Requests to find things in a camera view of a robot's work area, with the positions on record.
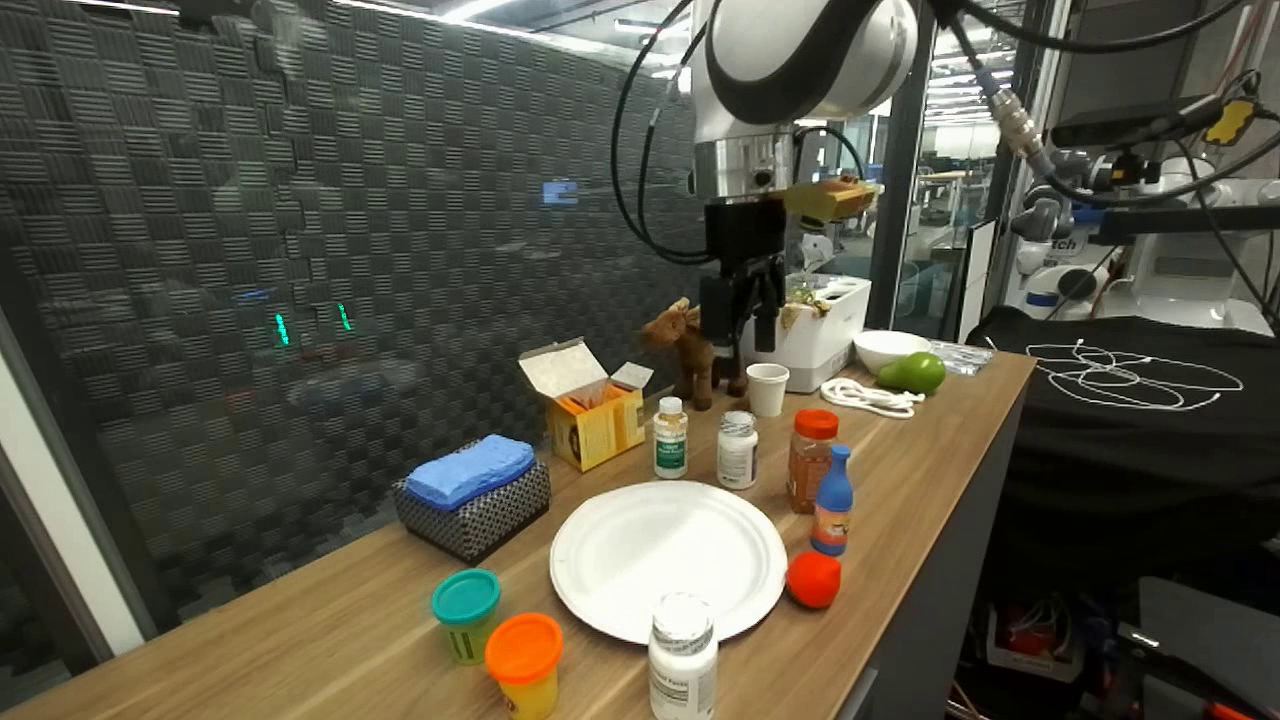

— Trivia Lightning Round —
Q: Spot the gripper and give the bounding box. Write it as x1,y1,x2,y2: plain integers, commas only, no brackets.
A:
699,198,789,354

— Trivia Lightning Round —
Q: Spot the white paper cup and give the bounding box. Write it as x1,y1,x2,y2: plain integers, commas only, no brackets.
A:
745,362,791,419

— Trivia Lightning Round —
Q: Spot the clear plastic bag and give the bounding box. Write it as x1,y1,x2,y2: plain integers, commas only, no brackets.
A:
928,339,997,378

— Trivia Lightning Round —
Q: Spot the white plastic bin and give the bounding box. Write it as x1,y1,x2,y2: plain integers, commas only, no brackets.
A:
739,273,873,395

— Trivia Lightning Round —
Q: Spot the black and white woven box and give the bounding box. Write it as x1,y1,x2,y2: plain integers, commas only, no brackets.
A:
392,440,553,565

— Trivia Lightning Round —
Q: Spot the blue sponge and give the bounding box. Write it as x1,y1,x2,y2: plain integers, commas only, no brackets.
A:
404,433,538,512

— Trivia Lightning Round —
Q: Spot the amber jar with orange lid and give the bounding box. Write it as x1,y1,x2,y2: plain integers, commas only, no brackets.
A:
786,408,841,515

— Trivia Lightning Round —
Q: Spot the white bottle with green label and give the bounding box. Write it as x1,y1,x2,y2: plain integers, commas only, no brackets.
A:
652,396,690,481

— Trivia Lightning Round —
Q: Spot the yellow tub with orange lid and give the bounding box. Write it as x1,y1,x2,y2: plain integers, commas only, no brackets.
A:
484,612,565,720

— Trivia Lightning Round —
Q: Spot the blue bottle with orange label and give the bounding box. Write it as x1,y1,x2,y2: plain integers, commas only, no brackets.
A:
809,443,855,558

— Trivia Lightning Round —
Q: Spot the large white pill bottle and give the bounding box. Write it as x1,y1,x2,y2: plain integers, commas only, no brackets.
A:
647,591,720,720

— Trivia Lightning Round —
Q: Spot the white paper plate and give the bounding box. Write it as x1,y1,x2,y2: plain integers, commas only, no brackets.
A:
549,481,790,647

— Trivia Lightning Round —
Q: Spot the orange plushie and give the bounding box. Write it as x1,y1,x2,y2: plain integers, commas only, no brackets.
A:
785,550,843,611

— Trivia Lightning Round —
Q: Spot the white bowl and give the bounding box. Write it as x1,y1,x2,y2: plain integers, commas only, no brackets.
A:
852,329,934,377

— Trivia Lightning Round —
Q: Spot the brown moose plush toy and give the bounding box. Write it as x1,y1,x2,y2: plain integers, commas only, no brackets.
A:
639,296,747,412

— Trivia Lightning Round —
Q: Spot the open yellow cardboard box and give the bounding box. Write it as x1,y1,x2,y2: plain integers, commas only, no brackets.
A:
517,336,655,474

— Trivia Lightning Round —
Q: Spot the dough tub with teal lid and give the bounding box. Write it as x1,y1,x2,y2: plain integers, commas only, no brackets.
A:
430,568,502,667

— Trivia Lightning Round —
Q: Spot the white cable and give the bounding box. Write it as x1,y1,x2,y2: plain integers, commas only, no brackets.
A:
1025,339,1246,413

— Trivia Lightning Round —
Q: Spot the white rope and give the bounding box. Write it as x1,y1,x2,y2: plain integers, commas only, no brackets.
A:
819,376,927,420

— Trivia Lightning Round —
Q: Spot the white and grey robot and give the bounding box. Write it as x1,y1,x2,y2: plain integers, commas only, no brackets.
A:
1008,148,1280,336

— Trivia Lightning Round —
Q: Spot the black cloth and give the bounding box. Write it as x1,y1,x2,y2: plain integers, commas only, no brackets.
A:
964,304,1280,566

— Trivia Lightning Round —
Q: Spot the camera on mount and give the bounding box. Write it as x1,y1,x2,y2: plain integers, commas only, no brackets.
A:
1048,93,1263,153

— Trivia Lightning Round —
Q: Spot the small white pill bottle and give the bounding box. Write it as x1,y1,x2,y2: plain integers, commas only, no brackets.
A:
716,410,760,491

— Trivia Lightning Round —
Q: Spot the green pear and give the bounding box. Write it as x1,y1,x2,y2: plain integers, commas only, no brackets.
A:
876,351,948,396

